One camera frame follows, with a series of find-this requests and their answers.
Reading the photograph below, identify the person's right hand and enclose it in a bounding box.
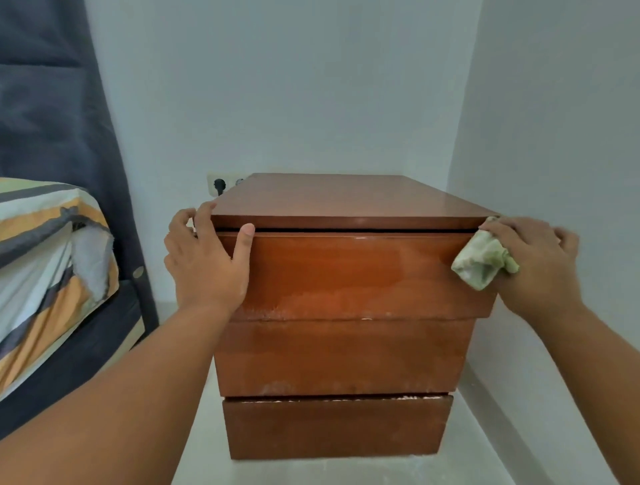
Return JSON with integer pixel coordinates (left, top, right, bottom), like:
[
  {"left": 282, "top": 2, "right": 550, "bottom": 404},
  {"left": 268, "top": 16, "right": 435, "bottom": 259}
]
[{"left": 478, "top": 215, "right": 586, "bottom": 323}]

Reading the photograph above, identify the person's left hand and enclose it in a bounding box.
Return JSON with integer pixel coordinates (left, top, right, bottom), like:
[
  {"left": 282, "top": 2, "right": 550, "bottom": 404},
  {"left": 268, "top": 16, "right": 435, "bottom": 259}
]
[{"left": 163, "top": 201, "right": 256, "bottom": 316}]

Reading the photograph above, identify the green checked cleaning cloth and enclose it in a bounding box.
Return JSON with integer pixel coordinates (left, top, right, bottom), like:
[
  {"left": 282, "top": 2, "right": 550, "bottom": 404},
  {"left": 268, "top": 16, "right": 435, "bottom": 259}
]
[{"left": 451, "top": 216, "right": 521, "bottom": 292}]

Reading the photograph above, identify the brown wooden bedside cabinet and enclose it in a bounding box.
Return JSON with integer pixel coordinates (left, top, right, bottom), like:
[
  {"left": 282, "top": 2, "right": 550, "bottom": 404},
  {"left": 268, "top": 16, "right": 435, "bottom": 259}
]
[{"left": 209, "top": 173, "right": 502, "bottom": 460}]

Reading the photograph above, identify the person's left forearm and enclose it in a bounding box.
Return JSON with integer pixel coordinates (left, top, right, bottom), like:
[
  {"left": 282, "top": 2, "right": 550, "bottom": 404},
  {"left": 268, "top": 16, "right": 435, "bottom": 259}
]
[{"left": 0, "top": 302, "right": 233, "bottom": 485}]

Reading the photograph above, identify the person's right forearm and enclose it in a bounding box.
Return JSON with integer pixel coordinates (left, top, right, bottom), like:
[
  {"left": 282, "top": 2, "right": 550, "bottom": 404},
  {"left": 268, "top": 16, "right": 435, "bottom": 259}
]
[{"left": 529, "top": 304, "right": 640, "bottom": 485}]

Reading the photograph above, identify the white mattress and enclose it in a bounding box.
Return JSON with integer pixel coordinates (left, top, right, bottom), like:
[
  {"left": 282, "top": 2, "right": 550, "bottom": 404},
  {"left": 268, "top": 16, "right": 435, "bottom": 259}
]
[{"left": 72, "top": 225, "right": 116, "bottom": 303}]

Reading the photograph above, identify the striped bed sheet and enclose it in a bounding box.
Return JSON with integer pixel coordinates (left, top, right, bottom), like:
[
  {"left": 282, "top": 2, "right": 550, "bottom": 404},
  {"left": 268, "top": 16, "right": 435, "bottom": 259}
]
[{"left": 0, "top": 177, "right": 121, "bottom": 400}]

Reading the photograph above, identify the white wall socket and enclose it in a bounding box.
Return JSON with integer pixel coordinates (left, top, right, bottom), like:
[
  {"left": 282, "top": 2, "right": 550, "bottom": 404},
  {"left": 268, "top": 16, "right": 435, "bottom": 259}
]
[{"left": 206, "top": 172, "right": 249, "bottom": 197}]

